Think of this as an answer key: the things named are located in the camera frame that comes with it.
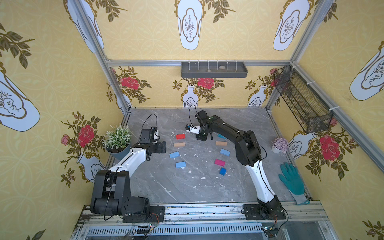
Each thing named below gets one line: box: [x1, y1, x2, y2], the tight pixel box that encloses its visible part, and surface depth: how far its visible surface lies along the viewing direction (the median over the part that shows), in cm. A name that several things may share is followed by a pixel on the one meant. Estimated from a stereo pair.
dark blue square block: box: [219, 167, 228, 176], surface depth 89 cm
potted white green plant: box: [103, 123, 132, 160], surface depth 83 cm
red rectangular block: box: [176, 134, 186, 140], surface depth 108 cm
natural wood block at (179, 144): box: [174, 142, 185, 148], surface depth 102 cm
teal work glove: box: [278, 162, 310, 205], surface depth 85 cm
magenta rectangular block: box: [214, 159, 226, 167], surface depth 94 cm
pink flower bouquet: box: [271, 137, 289, 154], surface depth 92 cm
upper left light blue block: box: [169, 151, 180, 159], surface depth 96 cm
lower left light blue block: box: [175, 161, 187, 168], surface depth 92 cm
